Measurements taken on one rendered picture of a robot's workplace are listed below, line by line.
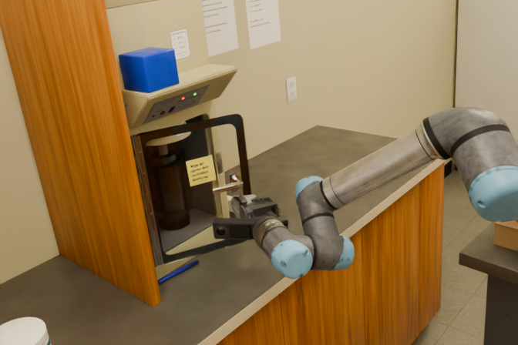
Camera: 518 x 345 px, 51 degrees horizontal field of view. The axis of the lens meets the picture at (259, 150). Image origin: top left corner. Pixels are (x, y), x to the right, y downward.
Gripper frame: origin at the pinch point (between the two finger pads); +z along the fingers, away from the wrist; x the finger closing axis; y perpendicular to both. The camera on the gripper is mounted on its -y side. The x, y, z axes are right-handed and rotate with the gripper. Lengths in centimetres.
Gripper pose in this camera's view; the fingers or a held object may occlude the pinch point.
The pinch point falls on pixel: (232, 202)
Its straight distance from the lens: 142.7
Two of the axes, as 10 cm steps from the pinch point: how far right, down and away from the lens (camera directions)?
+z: -3.7, -3.0, 8.8
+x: -0.9, -9.3, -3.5
